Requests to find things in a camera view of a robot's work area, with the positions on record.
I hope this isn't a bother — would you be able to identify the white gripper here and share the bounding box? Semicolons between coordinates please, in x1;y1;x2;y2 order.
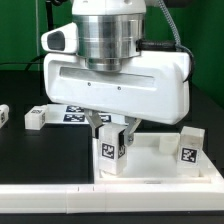
44;51;190;146

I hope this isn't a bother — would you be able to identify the white square table top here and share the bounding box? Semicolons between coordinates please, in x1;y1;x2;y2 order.
93;133;224;184

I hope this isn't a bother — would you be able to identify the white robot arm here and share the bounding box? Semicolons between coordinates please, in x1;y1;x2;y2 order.
41;0;192;145

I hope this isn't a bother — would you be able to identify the white base tag plate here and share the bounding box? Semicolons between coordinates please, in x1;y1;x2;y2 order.
46;104;126;125

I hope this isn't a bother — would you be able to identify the white L-shaped obstacle fence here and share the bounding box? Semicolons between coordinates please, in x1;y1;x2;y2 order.
0;184;224;214

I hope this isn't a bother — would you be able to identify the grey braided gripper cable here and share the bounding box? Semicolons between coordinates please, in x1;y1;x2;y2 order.
135;0;196;84

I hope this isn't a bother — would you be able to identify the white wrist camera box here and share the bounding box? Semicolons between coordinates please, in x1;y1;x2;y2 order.
41;23;78;54

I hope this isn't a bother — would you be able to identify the black cable with connector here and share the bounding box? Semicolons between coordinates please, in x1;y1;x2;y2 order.
0;0;68;72

